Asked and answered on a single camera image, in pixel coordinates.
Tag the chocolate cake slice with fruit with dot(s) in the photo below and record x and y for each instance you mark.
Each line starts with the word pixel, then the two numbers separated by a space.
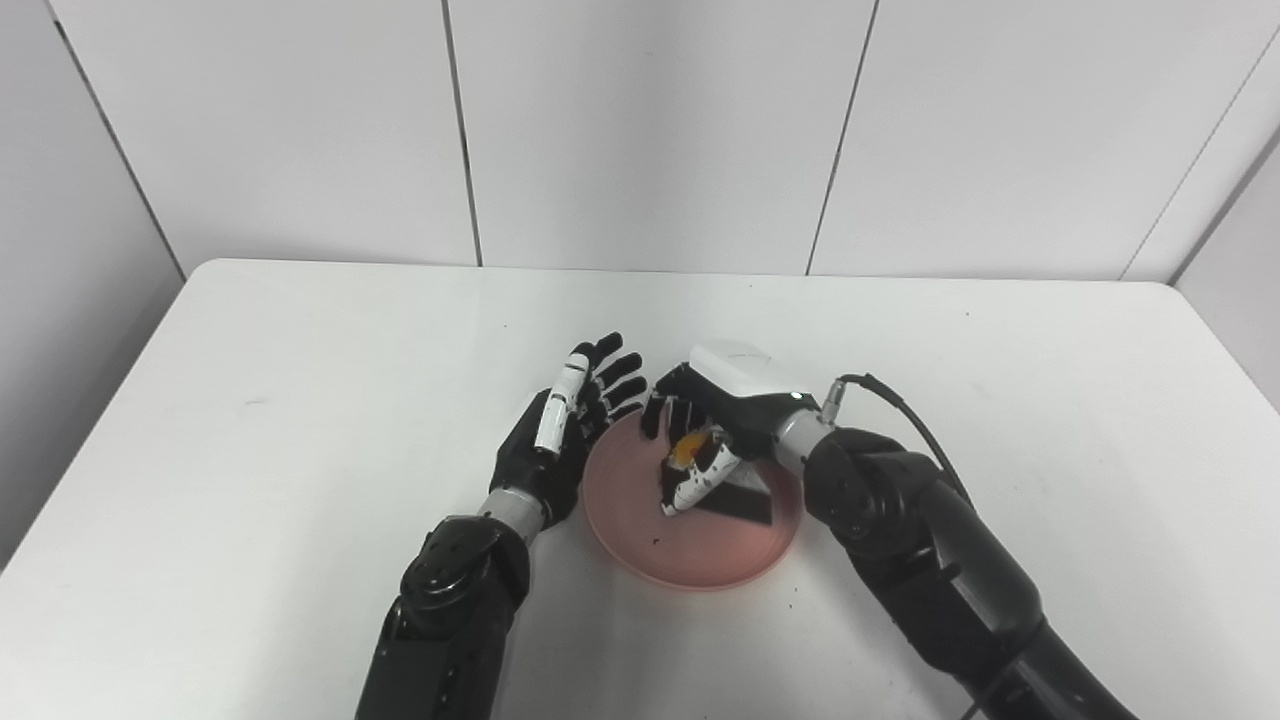
pixel 745 500

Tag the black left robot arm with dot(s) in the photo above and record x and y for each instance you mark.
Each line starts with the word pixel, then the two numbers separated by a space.
pixel 450 610

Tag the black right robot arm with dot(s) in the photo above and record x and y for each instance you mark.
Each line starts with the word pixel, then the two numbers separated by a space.
pixel 920 540

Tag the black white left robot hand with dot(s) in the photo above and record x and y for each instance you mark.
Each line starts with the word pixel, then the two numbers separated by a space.
pixel 535 465

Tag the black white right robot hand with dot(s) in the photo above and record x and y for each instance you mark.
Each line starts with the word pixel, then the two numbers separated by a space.
pixel 745 395

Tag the pink round plate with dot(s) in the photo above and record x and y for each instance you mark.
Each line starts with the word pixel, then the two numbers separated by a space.
pixel 700 555

